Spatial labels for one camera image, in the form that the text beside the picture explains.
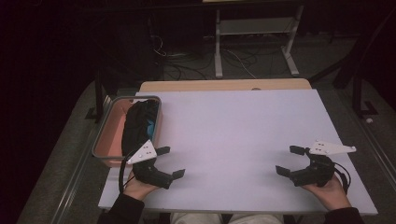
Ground pink basket with grey rim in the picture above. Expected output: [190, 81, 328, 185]
[92, 95, 163, 169]

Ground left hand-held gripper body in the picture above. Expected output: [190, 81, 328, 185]
[126, 139, 174, 190]

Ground metal floor rail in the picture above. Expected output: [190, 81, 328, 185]
[353, 116, 396, 188]
[49, 94, 108, 224]

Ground person's right leg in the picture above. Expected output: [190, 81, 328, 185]
[228, 213, 284, 224]

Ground white metal stand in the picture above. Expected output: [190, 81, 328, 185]
[214, 4, 304, 78]

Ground person's left hand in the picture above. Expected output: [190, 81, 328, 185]
[123, 172, 160, 202]

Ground tangle of floor cables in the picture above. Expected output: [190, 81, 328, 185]
[148, 34, 297, 81]

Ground person's right hand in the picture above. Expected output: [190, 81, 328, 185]
[301, 175, 348, 212]

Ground person's left leg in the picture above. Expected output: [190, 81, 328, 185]
[169, 212, 223, 224]

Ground black shorts with blue trim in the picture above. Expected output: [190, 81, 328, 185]
[120, 99, 160, 157]

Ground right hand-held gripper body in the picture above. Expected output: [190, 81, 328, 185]
[289, 139, 357, 188]

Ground right hand-held gripper black cable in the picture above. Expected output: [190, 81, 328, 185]
[332, 161, 352, 196]

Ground wooden table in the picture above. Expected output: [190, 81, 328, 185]
[138, 77, 312, 93]

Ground person's leg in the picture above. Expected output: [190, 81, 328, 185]
[169, 212, 223, 224]
[228, 213, 284, 224]

